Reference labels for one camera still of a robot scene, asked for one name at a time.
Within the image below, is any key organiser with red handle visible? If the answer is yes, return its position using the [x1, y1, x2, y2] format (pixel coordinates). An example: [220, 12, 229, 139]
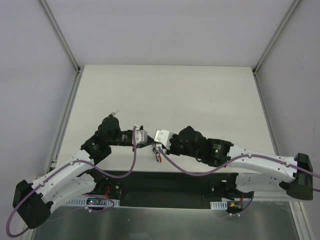
[152, 143, 162, 163]

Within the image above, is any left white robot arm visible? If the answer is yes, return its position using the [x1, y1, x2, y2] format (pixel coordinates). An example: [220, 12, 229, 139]
[6, 114, 155, 229]

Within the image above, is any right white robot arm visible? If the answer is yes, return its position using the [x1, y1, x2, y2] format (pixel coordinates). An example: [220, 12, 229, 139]
[154, 126, 315, 201]

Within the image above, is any key with black head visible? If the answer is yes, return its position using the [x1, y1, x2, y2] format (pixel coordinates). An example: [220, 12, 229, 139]
[109, 110, 119, 117]

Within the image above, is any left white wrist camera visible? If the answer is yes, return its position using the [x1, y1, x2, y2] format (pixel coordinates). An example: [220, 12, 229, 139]
[132, 124, 148, 146]

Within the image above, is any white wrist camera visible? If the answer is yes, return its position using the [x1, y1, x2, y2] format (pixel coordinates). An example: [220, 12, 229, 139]
[153, 129, 174, 150]
[132, 124, 148, 146]

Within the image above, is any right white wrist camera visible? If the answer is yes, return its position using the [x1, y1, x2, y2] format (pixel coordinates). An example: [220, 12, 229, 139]
[153, 129, 174, 150]

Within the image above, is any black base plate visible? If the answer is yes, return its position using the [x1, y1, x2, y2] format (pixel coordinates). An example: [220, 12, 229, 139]
[82, 168, 286, 208]

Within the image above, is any right white cable duct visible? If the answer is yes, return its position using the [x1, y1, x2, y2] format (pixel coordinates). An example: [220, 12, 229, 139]
[210, 200, 228, 211]

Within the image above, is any white cable duct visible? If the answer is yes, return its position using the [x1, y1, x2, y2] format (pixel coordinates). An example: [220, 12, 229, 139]
[210, 200, 228, 211]
[64, 196, 120, 208]

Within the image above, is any left white cable duct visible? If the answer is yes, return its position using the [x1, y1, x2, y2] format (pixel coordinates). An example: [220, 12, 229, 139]
[64, 196, 120, 208]

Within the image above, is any left aluminium frame post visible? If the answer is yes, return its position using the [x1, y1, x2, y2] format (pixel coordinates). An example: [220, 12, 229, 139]
[37, 0, 82, 74]

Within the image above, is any aluminium frame post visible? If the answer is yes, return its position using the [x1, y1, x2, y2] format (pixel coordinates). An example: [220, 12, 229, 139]
[252, 0, 303, 76]
[37, 0, 82, 74]

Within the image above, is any right aluminium frame post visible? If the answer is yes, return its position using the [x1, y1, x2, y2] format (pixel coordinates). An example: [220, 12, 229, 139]
[252, 0, 303, 76]

